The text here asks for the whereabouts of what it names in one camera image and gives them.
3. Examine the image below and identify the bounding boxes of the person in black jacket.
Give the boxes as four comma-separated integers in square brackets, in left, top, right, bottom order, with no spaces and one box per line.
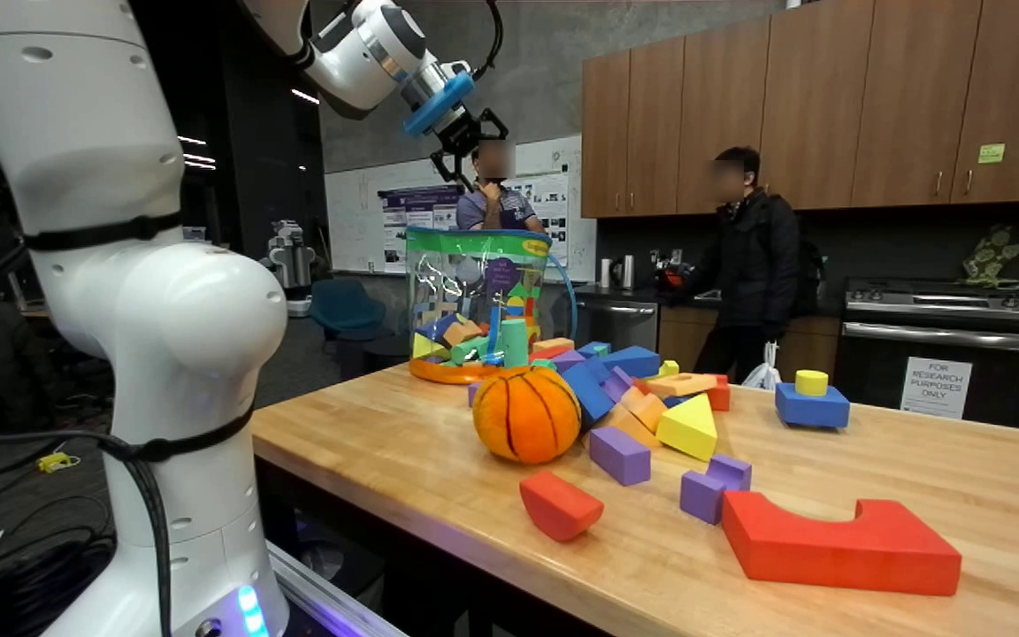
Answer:
[682,142,801,383]

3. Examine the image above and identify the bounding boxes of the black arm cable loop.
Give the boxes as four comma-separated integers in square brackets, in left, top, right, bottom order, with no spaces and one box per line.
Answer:
[470,0,510,86]

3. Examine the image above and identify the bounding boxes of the red wedge foam block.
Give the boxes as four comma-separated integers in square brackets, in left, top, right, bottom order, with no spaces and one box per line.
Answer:
[516,466,607,545]

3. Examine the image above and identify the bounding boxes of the tan flat foam block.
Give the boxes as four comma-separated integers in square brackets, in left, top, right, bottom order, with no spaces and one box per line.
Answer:
[636,369,726,403]

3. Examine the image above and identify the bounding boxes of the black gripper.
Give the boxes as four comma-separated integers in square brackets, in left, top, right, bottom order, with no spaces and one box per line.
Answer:
[431,105,516,189]

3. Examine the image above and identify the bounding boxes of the green cylinder foam block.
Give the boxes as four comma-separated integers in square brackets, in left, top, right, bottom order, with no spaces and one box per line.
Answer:
[495,311,533,372]

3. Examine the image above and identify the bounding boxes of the yellow triangular foam block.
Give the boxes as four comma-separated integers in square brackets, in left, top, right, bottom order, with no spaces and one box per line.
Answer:
[653,390,722,465]

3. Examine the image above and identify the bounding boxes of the yellow floor object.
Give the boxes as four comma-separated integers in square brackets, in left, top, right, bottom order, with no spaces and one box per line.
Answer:
[35,451,83,477]

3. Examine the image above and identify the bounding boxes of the wooden wall cabinets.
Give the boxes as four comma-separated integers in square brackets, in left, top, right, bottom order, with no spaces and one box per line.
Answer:
[576,0,1019,224]

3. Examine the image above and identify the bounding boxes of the teal chair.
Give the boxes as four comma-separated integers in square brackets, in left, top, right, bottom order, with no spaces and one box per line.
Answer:
[307,274,396,348]

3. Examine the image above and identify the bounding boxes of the purple cuboid foam block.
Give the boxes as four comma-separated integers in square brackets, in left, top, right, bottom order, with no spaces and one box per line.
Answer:
[582,422,653,488]

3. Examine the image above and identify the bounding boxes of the blue wrist mount plate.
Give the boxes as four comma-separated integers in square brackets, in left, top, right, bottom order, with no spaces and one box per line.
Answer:
[400,66,479,142]

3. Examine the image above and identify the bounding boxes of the purple stepped foam block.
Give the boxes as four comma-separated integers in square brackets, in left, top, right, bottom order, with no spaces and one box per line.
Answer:
[674,453,755,526]

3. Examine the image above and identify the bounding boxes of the large red arch block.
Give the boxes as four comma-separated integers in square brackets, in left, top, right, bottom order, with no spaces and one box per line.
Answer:
[718,488,965,598]

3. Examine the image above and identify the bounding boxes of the blue flat foam block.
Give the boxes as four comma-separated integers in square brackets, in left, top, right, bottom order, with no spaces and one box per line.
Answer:
[593,343,663,383]

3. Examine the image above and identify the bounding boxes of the blue notched foam block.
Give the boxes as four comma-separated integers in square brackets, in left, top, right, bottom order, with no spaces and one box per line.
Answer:
[770,377,853,436]

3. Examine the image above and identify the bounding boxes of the blue triangular foam block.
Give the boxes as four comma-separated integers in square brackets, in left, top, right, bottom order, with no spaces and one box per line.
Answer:
[556,353,636,425]

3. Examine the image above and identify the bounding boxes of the orange foam block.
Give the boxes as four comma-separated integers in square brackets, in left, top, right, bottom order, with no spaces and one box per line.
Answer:
[614,385,668,442]

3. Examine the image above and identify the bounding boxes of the white paper sign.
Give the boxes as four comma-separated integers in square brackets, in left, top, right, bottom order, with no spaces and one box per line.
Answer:
[899,351,977,422]

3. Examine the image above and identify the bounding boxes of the steel coffee appliance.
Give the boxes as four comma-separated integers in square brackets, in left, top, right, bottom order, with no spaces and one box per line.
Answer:
[260,216,323,300]

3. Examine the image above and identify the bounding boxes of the small yellow cylinder block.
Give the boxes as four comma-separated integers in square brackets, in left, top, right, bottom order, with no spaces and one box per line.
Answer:
[791,363,830,400]

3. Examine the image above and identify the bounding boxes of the stainless steel dishwasher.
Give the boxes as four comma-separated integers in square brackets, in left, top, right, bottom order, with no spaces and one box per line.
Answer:
[576,295,663,353]

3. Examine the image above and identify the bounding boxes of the stainless steel oven range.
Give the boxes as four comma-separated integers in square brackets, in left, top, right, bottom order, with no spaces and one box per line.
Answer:
[833,277,1019,436]

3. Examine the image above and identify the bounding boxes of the clear toy bag green rim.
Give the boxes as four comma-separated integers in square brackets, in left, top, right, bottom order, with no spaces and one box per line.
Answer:
[404,224,582,390]

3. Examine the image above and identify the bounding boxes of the orange plush basketball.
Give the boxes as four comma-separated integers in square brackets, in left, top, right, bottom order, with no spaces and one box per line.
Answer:
[467,363,582,466]

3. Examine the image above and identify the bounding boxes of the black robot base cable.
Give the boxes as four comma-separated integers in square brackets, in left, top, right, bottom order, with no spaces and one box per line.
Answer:
[0,403,253,637]

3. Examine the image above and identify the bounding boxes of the green plant decoration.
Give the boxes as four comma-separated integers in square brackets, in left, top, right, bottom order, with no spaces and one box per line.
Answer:
[958,224,1019,289]

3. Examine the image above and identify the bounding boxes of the salmon foam block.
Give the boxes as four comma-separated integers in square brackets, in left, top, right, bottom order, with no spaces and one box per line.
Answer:
[527,331,580,363]

